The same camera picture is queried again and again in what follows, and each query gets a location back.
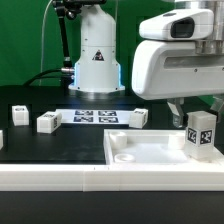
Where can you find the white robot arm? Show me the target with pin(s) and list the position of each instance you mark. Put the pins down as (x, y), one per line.
(97, 72)

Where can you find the apriltag sheet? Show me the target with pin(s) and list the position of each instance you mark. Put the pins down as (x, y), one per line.
(78, 116)

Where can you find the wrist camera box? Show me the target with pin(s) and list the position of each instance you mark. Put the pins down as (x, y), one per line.
(179, 24)

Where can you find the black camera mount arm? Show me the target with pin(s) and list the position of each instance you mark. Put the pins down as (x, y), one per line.
(70, 9)

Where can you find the white obstacle fence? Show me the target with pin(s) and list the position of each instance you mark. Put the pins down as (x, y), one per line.
(113, 177)

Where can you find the white square tabletop part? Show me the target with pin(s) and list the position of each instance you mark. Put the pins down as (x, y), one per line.
(147, 147)

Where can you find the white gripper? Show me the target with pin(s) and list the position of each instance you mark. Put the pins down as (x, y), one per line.
(163, 70)

